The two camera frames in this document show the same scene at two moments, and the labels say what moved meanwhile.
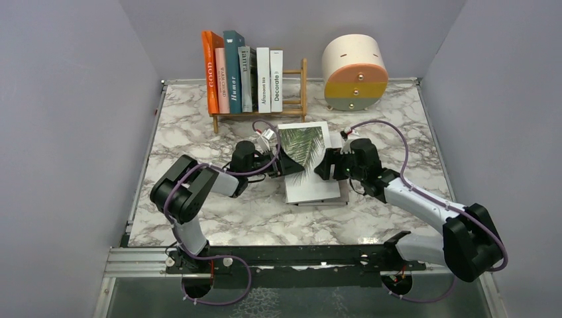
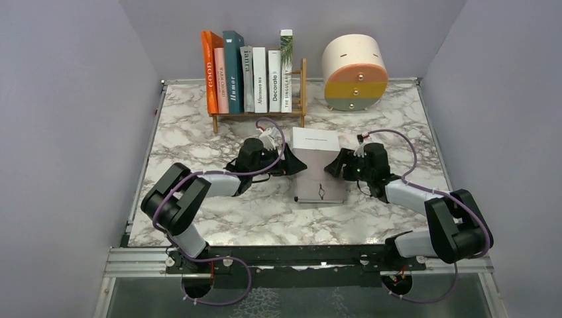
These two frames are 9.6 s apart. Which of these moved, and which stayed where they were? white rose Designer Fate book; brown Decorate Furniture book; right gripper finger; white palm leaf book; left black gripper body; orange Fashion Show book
Moved: white palm leaf book; right gripper finger
Stayed: orange Fashion Show book; brown Decorate Furniture book; white rose Designer Fate book; left black gripper body
